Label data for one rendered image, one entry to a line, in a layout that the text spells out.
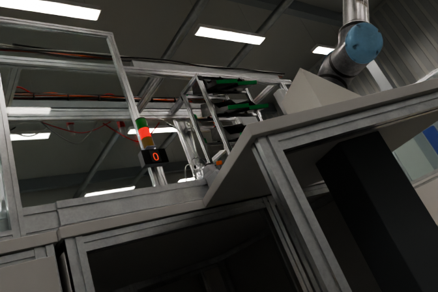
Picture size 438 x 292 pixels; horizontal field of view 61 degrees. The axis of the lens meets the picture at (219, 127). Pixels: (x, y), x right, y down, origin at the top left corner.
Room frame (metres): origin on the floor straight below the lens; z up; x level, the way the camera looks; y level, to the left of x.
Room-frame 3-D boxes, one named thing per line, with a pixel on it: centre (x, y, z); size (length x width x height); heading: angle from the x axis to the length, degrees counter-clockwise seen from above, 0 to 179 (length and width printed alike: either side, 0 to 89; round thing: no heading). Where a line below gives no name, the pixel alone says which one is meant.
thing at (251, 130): (1.23, -0.33, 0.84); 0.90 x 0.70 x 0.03; 113
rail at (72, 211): (1.29, 0.20, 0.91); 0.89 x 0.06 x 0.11; 134
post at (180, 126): (2.93, 0.30, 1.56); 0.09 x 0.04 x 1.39; 134
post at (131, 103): (1.56, 0.35, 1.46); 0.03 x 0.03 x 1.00; 44
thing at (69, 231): (1.91, 0.42, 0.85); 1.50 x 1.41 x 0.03; 134
